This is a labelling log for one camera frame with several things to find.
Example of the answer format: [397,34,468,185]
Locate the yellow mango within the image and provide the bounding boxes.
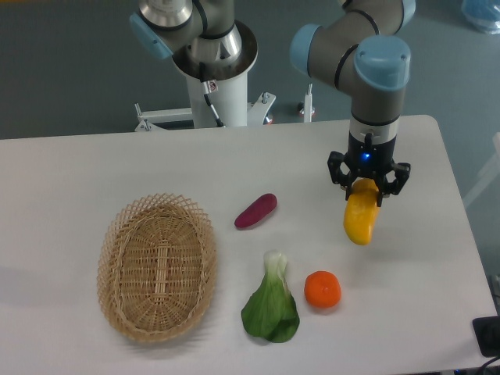
[343,179,380,245]

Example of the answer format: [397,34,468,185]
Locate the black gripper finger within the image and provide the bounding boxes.
[327,151,355,201]
[375,162,411,207]

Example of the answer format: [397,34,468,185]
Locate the woven wicker basket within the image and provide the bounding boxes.
[97,194,217,343]

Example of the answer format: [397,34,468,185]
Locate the green bok choy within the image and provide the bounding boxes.
[241,251,300,343]

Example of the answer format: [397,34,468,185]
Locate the purple sweet potato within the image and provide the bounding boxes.
[234,193,278,230]

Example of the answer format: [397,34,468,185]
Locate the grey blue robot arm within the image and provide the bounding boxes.
[129,1,416,201]

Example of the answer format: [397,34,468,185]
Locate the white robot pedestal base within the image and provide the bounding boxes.
[135,20,276,131]

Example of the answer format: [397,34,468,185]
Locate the orange tangerine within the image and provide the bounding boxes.
[304,270,342,309]

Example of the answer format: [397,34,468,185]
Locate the black device at edge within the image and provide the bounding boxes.
[472,316,499,357]

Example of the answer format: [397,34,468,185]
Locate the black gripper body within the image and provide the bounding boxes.
[343,134,396,184]

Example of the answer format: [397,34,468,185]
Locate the blue plastic bag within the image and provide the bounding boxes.
[461,0,499,35]

